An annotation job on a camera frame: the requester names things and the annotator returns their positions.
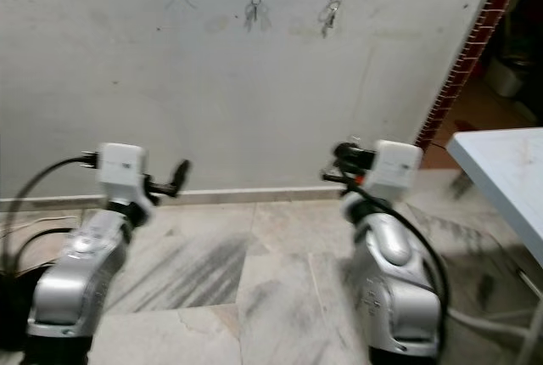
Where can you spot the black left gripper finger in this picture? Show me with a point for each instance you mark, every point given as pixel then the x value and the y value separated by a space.
pixel 182 173

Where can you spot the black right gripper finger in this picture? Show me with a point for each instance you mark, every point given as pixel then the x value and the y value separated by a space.
pixel 348 154

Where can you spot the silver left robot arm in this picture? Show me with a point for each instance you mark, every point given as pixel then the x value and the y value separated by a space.
pixel 68 289

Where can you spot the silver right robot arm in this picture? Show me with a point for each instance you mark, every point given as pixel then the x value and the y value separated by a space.
pixel 394 297

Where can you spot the white folding table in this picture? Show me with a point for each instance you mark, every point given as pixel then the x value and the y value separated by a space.
pixel 505 178

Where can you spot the silver key bunch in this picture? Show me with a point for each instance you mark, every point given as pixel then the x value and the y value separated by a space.
pixel 328 17

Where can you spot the narrow red brick pillar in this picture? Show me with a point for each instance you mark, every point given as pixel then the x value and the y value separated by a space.
pixel 471 42

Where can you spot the pale storage bin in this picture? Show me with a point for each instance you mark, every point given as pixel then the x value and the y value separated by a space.
pixel 507 76

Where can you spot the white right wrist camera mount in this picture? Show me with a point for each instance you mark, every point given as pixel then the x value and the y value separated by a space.
pixel 399 165

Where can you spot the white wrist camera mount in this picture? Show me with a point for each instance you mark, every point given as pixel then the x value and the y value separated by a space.
pixel 399 165
pixel 121 165

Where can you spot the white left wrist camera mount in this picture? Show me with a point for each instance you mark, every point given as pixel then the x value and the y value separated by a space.
pixel 121 165

